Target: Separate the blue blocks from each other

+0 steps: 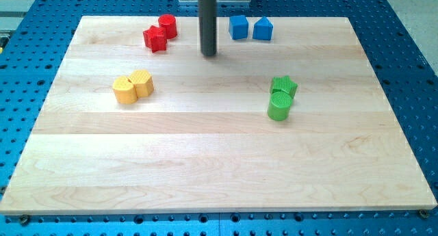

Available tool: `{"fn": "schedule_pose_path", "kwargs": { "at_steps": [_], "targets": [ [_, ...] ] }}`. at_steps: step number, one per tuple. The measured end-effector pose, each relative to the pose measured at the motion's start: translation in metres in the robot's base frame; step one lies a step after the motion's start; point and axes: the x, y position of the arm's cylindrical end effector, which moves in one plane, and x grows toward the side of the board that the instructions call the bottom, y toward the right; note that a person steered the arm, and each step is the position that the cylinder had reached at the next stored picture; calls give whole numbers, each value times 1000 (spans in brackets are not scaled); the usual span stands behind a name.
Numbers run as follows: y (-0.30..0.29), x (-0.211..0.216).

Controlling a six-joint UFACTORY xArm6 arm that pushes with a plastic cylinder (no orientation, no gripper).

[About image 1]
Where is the green cylinder block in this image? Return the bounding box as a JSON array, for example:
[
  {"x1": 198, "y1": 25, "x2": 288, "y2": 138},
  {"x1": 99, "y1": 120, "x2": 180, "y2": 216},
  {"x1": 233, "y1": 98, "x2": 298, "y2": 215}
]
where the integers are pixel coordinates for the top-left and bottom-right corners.
[{"x1": 267, "y1": 92, "x2": 293, "y2": 121}]

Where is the green star block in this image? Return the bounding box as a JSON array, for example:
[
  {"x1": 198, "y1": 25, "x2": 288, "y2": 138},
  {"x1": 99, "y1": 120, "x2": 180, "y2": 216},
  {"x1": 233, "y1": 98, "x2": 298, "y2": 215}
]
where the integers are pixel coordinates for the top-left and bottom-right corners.
[{"x1": 270, "y1": 75, "x2": 298, "y2": 99}]

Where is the light wooden board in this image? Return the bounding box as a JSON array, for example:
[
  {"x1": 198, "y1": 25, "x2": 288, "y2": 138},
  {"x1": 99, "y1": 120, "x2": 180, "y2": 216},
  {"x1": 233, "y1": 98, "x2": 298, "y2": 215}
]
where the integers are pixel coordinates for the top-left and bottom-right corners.
[{"x1": 1, "y1": 16, "x2": 437, "y2": 215}]

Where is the yellow hexagon block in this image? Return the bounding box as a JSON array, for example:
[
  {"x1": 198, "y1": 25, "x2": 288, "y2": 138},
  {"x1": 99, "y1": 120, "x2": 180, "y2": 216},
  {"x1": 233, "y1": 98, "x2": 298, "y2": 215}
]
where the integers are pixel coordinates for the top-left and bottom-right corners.
[{"x1": 128, "y1": 70, "x2": 154, "y2": 97}]

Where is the blue cube block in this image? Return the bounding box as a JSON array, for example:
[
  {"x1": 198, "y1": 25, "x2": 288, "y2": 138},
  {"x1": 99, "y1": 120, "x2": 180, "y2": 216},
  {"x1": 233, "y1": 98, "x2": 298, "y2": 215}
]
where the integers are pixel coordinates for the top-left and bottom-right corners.
[{"x1": 229, "y1": 15, "x2": 248, "y2": 40}]

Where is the blue triangular prism block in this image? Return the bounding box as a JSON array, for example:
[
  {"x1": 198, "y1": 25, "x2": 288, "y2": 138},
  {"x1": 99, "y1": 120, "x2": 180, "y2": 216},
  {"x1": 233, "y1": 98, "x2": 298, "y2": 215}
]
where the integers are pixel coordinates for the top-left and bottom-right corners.
[{"x1": 253, "y1": 16, "x2": 274, "y2": 40}]

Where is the yellow rounded block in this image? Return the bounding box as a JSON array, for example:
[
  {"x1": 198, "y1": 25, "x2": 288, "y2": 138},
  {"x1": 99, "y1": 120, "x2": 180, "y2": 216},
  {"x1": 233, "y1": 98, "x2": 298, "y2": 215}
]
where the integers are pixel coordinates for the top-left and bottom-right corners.
[{"x1": 112, "y1": 76, "x2": 138, "y2": 104}]

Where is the red star block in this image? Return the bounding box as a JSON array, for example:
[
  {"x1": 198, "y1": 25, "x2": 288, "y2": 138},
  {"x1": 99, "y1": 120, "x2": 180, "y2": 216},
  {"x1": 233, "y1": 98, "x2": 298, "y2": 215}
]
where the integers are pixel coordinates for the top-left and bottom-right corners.
[{"x1": 143, "y1": 25, "x2": 167, "y2": 53}]

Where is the red cylinder block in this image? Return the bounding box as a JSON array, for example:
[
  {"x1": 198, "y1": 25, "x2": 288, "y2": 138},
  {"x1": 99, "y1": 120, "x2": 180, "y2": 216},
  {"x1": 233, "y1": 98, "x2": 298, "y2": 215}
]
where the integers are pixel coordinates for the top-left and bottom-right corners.
[{"x1": 158, "y1": 14, "x2": 178, "y2": 39}]

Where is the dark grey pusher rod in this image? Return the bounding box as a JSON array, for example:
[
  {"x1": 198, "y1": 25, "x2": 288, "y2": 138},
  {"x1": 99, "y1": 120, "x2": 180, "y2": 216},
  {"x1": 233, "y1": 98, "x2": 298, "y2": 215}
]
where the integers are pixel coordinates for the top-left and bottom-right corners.
[{"x1": 198, "y1": 0, "x2": 217, "y2": 57}]

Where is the left board clamp screw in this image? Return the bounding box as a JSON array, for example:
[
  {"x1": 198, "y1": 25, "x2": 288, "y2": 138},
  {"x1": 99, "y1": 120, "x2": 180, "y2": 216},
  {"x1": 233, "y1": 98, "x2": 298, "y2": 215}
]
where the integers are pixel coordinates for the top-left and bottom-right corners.
[{"x1": 18, "y1": 215, "x2": 31, "y2": 226}]

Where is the board clamp screw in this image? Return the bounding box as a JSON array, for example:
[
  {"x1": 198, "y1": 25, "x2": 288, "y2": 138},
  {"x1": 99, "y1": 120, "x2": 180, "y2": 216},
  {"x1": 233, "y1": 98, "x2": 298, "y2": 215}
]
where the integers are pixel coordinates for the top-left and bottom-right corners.
[
  {"x1": 417, "y1": 209, "x2": 430, "y2": 219},
  {"x1": 18, "y1": 215, "x2": 31, "y2": 226}
]

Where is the right board clamp screw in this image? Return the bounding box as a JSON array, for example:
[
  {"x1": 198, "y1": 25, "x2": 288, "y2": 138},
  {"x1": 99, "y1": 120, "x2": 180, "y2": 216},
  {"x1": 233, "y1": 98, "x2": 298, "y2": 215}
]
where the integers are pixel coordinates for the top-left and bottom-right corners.
[{"x1": 417, "y1": 209, "x2": 430, "y2": 219}]

